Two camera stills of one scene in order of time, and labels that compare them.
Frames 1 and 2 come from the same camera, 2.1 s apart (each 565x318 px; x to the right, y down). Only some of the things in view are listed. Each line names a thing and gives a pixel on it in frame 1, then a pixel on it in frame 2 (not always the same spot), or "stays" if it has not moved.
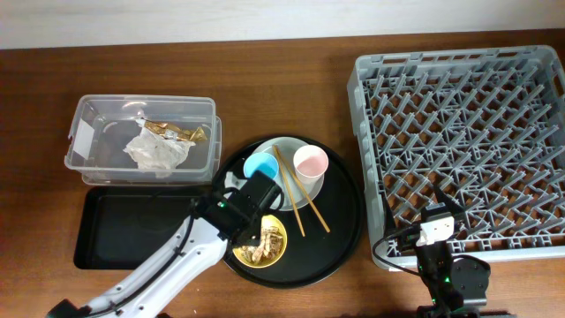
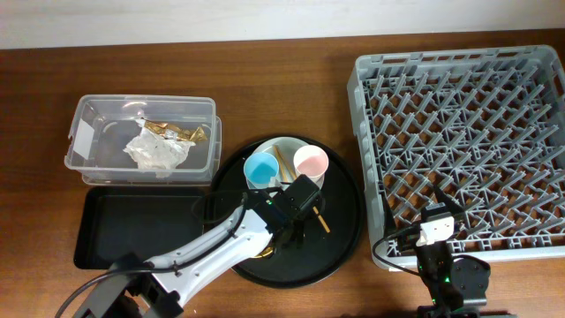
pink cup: [311, 162] stays
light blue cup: [260, 161] stays
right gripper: [389, 225] stays
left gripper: [256, 238] → [301, 220]
